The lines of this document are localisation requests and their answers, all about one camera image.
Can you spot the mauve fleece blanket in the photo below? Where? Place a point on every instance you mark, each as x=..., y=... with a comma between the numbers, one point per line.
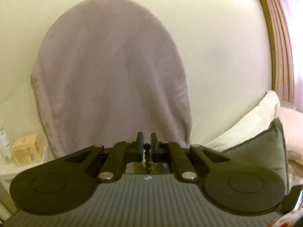
x=106, y=70

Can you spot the white tube bottle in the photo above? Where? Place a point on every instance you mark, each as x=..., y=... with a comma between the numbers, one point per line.
x=5, y=145

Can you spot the pink curtain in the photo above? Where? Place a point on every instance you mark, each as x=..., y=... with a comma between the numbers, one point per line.
x=286, y=22

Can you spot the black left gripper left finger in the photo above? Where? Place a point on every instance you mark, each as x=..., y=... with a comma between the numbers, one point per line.
x=120, y=155

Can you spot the grey-green cushion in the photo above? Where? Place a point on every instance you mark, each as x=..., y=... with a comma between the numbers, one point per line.
x=267, y=149

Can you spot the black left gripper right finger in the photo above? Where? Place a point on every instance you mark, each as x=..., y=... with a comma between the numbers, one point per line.
x=174, y=155

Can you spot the small cardboard box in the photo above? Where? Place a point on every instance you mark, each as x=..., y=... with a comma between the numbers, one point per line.
x=26, y=150

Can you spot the white pillow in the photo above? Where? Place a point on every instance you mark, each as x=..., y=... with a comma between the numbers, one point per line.
x=253, y=123

